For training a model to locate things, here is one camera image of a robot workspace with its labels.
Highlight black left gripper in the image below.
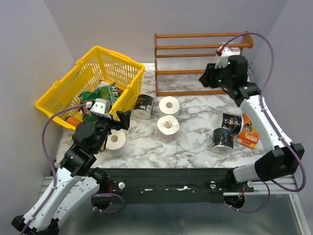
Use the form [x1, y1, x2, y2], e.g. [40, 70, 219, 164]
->
[93, 109, 132, 153]

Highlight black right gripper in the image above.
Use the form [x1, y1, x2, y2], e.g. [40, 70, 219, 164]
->
[198, 62, 233, 90]

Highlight plastic pinkish paper roll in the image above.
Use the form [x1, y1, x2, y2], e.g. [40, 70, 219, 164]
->
[157, 115, 180, 143]

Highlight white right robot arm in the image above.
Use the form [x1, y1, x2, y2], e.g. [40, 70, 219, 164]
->
[199, 53, 304, 192]

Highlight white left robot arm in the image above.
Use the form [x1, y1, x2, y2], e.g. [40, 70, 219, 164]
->
[11, 110, 131, 235]

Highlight wooden two-tier shelf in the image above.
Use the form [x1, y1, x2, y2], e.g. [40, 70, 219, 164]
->
[154, 32, 240, 96]

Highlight black wrapped roll near basket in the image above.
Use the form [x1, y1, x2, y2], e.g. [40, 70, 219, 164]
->
[132, 94, 155, 119]

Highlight green snack bag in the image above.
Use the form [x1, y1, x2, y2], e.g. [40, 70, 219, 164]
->
[79, 81, 124, 107]

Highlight black wrapped roll right rear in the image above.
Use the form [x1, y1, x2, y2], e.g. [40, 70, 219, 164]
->
[218, 113, 244, 135]

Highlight orange carrot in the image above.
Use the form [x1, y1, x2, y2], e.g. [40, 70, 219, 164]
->
[66, 116, 81, 127]

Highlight yellow plastic shopping basket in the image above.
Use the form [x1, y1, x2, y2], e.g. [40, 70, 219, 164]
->
[35, 46, 145, 120]

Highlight black wrapped roll right front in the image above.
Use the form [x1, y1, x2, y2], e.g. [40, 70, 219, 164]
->
[212, 127, 234, 154]

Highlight orange snack packet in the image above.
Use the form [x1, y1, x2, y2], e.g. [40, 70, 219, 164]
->
[237, 114, 259, 149]

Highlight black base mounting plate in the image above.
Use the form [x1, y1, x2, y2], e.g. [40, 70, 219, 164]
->
[50, 167, 284, 205]

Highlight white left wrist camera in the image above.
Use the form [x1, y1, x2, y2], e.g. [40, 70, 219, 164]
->
[85, 98, 111, 117]

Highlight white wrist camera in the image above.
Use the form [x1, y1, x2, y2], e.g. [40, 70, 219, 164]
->
[214, 47, 233, 69]
[85, 98, 111, 117]

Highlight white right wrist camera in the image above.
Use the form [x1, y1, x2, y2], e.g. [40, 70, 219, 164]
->
[214, 47, 233, 69]

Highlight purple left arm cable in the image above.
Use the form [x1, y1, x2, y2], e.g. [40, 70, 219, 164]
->
[42, 104, 86, 189]

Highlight aluminium rail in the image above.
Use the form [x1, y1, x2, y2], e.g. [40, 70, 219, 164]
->
[38, 175, 297, 198]

